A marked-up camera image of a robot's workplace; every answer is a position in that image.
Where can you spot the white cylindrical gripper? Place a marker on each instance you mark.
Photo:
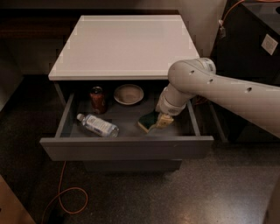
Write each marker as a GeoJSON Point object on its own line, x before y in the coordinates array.
{"type": "Point", "coordinates": [171, 108]}

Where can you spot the green yellow sponge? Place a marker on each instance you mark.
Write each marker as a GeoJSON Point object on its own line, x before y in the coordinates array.
{"type": "Point", "coordinates": [148, 122]}

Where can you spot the grey top drawer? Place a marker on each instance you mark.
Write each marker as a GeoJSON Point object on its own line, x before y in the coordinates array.
{"type": "Point", "coordinates": [73, 142]}

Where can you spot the grey drawer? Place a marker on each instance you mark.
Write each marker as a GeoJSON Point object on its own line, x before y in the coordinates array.
{"type": "Point", "coordinates": [73, 142]}
{"type": "Point", "coordinates": [133, 165]}

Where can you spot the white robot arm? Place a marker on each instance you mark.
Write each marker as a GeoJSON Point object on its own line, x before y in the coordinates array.
{"type": "Point", "coordinates": [234, 183]}

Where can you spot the grey drawer cabinet white top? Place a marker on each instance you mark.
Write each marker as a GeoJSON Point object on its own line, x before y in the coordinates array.
{"type": "Point", "coordinates": [121, 48]}

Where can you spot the grey bottom drawer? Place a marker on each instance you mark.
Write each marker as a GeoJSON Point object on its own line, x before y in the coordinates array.
{"type": "Point", "coordinates": [133, 165]}

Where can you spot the beige ceramic bowl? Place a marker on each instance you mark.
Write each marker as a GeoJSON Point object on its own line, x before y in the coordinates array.
{"type": "Point", "coordinates": [128, 94]}

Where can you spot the red soda can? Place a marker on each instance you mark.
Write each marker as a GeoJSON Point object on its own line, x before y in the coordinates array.
{"type": "Point", "coordinates": [98, 100]}

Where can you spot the clear plastic water bottle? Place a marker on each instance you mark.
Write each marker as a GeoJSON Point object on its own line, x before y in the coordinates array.
{"type": "Point", "coordinates": [98, 126]}

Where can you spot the white label on cabinet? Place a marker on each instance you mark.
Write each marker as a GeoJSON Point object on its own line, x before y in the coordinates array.
{"type": "Point", "coordinates": [269, 44]}

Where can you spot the black plug on floor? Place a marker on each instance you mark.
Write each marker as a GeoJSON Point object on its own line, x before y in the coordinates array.
{"type": "Point", "coordinates": [55, 217]}

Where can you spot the dark wooden shelf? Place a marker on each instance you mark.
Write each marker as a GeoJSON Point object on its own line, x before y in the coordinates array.
{"type": "Point", "coordinates": [55, 23]}

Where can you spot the cardboard box corner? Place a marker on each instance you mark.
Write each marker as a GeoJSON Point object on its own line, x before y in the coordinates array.
{"type": "Point", "coordinates": [11, 209]}

